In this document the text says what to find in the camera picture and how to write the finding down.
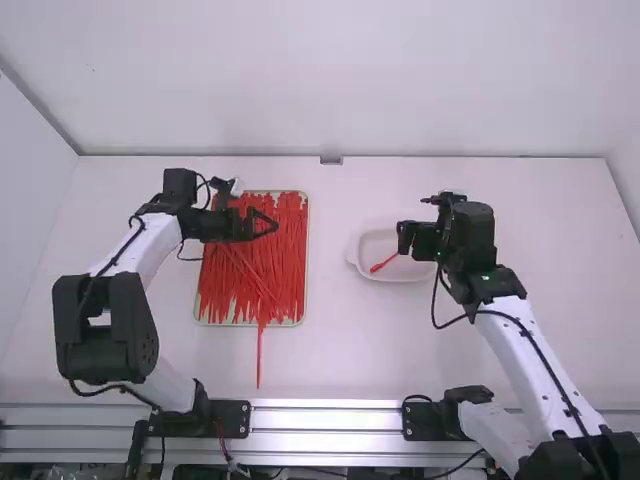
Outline row of orange cable ties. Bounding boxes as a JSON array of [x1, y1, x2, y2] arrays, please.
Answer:
[[198, 189, 308, 324]]

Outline orange cable tie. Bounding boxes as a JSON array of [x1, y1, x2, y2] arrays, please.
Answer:
[[254, 299, 265, 391], [368, 251, 402, 275]]

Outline white dish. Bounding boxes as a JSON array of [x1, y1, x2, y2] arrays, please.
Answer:
[[344, 215, 437, 286]]

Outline silver rails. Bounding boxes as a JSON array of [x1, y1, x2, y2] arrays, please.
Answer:
[[0, 396, 507, 467]]

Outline pale tray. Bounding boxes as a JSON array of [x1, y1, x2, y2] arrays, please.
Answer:
[[192, 188, 312, 329]]

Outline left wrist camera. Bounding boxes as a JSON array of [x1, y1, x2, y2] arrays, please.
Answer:
[[211, 176, 242, 198]]

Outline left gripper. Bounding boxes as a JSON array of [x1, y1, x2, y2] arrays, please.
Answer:
[[201, 206, 279, 245]]

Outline black cable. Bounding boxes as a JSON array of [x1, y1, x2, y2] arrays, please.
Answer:
[[66, 377, 129, 400], [192, 171, 217, 212], [176, 238, 207, 263], [430, 264, 477, 332]]

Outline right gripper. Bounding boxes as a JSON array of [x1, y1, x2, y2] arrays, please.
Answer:
[[396, 219, 452, 262]]

